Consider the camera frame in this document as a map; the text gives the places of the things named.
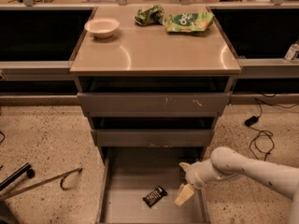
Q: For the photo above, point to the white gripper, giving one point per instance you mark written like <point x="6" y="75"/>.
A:
<point x="192" y="174"/>

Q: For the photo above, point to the black rxbar chocolate wrapper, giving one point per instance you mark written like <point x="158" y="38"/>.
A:
<point x="155" y="196"/>

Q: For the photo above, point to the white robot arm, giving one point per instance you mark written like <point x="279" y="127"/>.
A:
<point x="224" y="163"/>

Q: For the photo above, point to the bottom grey open drawer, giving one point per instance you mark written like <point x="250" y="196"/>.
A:
<point x="131" y="173"/>

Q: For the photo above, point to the top grey drawer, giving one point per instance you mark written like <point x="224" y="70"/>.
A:
<point x="154" y="104"/>

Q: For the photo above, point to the grey drawer cabinet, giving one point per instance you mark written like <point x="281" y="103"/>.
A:
<point x="149" y="59"/>

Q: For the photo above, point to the grey metal bent rod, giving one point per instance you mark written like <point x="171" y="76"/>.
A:
<point x="61" y="178"/>

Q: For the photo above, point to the black chair leg with caster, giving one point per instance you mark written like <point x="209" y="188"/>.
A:
<point x="25" y="169"/>

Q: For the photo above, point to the green chip bag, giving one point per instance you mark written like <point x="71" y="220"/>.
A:
<point x="188" y="22"/>

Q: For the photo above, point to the clear plastic bottle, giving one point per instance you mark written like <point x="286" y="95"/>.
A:
<point x="292" y="52"/>

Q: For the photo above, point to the crumpled green snack bag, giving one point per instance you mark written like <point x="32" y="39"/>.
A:
<point x="151" y="15"/>

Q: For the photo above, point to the white bowl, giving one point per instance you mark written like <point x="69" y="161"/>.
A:
<point x="102" y="27"/>

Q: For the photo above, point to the black power adapter with cable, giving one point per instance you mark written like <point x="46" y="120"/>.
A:
<point x="262" y="133"/>

